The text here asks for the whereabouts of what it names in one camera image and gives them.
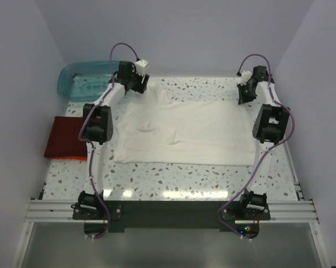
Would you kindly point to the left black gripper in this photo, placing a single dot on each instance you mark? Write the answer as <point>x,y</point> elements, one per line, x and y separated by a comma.
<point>141,87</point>

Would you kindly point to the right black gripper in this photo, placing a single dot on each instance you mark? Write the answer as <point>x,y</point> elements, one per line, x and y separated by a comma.
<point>243,99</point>

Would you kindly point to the white t shirt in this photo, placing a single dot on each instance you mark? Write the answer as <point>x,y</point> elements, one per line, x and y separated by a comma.
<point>156,128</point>

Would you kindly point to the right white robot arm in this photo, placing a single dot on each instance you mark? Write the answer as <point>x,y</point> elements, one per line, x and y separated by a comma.
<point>268,131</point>

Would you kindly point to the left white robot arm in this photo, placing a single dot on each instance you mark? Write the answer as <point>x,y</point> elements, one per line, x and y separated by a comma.
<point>97,129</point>

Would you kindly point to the teal plastic bin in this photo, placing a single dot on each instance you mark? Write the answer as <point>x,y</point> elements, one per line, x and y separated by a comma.
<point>86,81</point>

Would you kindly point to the folded dark red shirt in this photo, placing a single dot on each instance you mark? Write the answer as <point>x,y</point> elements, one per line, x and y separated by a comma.
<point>63,139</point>

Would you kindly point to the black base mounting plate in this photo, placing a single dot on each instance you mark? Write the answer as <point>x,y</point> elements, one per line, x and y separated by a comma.
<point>118,216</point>

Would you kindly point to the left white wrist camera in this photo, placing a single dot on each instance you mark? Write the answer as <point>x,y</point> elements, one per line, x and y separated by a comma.
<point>141,67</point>

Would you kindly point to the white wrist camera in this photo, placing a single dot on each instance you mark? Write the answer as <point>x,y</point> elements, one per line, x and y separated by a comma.
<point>244,76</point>
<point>141,67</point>

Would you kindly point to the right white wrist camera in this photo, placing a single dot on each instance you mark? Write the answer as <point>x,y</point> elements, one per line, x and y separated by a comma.
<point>244,76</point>

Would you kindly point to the aluminium extrusion rail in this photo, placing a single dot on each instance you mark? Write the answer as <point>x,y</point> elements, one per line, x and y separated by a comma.
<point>280,211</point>

